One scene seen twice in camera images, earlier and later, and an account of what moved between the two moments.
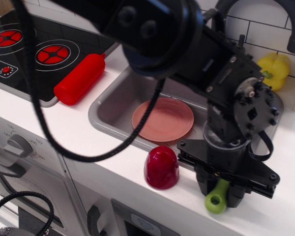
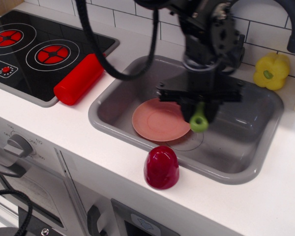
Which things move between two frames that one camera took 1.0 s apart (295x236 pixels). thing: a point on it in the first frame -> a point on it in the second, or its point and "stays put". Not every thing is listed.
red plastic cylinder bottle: [69, 88] stays put
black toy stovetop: [58, 44] stays put
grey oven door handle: [3, 160] stays put
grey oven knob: [19, 145] stays put
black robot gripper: [225, 155] -> [210, 85]
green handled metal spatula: [221, 191] -> [199, 122]
